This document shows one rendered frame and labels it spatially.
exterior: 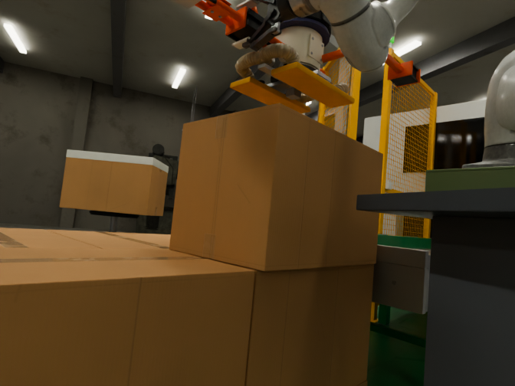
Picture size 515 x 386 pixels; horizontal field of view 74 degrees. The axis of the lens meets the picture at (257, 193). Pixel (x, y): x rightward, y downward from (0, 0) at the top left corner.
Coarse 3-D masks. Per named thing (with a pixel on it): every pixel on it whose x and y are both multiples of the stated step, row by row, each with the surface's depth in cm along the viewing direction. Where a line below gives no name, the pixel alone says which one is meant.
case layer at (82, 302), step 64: (0, 256) 66; (64, 256) 73; (128, 256) 82; (192, 256) 94; (0, 320) 45; (64, 320) 50; (128, 320) 57; (192, 320) 66; (256, 320) 79; (320, 320) 97; (0, 384) 45; (64, 384) 51; (128, 384) 57; (192, 384) 67; (256, 384) 79; (320, 384) 98
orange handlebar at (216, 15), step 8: (208, 0) 89; (224, 0) 92; (200, 8) 93; (208, 8) 92; (216, 8) 91; (224, 8) 92; (232, 8) 94; (208, 16) 95; (216, 16) 95; (224, 16) 95; (232, 16) 95; (240, 16) 96; (272, 40) 106; (328, 56) 114; (336, 56) 112; (392, 64) 114; (400, 72) 119
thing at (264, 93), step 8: (240, 80) 113; (248, 80) 110; (256, 80) 112; (232, 88) 116; (240, 88) 116; (248, 88) 115; (256, 88) 115; (264, 88) 115; (272, 88) 118; (256, 96) 122; (264, 96) 122; (272, 96) 121; (280, 96) 121; (288, 104) 127; (296, 104) 127; (304, 104) 131; (304, 112) 134
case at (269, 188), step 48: (192, 144) 103; (240, 144) 88; (288, 144) 83; (336, 144) 100; (192, 192) 100; (240, 192) 86; (288, 192) 84; (336, 192) 100; (192, 240) 97; (240, 240) 84; (288, 240) 84; (336, 240) 101
